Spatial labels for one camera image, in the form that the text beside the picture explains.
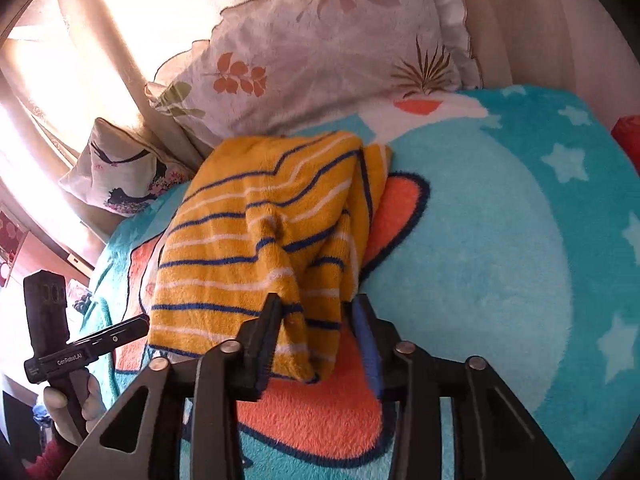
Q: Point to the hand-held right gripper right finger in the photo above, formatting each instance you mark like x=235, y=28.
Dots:
x=367, y=350

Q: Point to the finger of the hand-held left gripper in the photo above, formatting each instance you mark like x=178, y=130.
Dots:
x=117, y=331

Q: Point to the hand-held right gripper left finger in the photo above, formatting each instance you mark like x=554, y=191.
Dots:
x=260, y=345

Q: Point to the yellow striped sweater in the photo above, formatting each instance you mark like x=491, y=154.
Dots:
x=260, y=210

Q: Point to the person's left forearm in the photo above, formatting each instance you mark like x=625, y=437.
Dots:
x=47, y=462

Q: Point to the person's left hand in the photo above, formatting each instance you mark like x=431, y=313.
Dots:
x=92, y=400

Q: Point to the red patterned panel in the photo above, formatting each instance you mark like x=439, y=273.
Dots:
x=10, y=240

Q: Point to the turquoise printed fleece blanket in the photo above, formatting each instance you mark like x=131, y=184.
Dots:
x=475, y=260

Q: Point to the bird print cushion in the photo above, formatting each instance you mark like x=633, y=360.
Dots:
x=125, y=170

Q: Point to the beige curtain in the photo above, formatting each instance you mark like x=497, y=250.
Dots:
x=100, y=60

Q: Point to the white leaf print pillow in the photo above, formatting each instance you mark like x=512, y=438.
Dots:
x=320, y=55

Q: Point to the red cloth object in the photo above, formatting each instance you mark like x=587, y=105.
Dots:
x=627, y=135

